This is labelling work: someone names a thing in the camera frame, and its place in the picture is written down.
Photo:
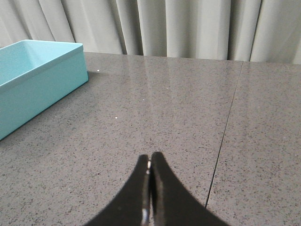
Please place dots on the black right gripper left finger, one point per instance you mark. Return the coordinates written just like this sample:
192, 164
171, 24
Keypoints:
131, 206

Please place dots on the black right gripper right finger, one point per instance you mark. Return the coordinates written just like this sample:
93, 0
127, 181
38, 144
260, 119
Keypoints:
173, 205

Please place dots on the light blue open box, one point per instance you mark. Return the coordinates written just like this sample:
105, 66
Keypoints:
34, 74

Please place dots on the grey pleated curtain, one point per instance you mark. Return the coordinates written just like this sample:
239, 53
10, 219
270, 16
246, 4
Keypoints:
244, 30

